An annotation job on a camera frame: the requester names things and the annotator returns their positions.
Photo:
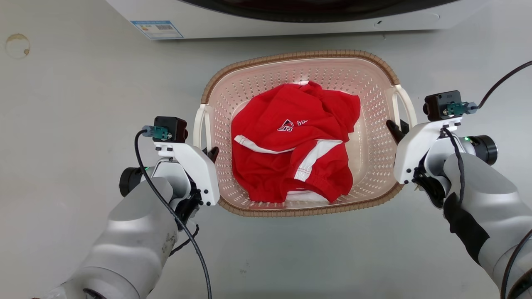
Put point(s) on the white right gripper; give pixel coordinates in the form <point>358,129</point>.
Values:
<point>411,149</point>

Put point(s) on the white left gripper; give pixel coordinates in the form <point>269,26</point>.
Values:
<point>199,170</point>

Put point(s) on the beige plastic laundry basket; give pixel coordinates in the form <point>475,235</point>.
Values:
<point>374,124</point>

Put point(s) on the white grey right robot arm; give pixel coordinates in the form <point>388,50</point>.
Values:
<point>482,195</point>

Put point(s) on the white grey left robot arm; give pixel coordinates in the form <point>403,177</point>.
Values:
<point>137,232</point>

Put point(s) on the red white sports garment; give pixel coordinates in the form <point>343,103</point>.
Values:
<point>282,166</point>

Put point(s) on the blue white energy label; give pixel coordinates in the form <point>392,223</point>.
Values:
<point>158,29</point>

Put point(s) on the dark washing machine door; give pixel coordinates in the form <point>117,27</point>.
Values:
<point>316,10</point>

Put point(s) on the white washing machine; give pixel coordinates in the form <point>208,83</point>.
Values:
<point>291,25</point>

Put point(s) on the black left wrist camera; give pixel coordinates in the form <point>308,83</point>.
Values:
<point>171,128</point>

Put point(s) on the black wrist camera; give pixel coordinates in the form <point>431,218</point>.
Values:
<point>442,104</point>
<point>171,128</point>

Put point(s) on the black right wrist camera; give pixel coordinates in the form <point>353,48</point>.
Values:
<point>442,104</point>

